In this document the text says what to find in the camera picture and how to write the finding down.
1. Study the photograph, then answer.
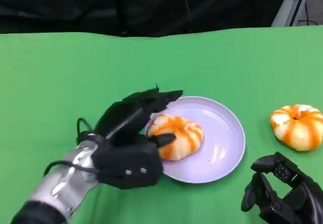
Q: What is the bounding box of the grey metal frame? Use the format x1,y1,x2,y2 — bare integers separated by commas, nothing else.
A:
271,0,323,28

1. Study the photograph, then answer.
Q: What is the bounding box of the orange and white toy bread roll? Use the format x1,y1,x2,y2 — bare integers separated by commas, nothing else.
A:
147,113,204,161
270,104,323,151

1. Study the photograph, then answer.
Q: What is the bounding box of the black cloth curtain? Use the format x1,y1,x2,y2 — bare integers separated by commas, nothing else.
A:
0,0,292,37

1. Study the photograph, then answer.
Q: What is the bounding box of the lilac plate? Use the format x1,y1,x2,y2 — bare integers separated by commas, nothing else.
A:
145,96,246,184

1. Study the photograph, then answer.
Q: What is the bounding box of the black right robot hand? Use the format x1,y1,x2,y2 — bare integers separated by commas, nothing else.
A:
241,151,323,224

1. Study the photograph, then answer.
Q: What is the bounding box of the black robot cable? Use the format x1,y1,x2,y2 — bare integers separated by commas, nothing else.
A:
76,117,95,144
43,160,100,177

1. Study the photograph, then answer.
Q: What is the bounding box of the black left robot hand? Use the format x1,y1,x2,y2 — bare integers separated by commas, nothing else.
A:
93,83,184,148

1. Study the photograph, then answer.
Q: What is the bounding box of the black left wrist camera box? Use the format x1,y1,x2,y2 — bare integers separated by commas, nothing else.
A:
92,137,164,190

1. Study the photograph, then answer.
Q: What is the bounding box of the green table cloth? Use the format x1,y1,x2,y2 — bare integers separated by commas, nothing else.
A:
0,25,323,224

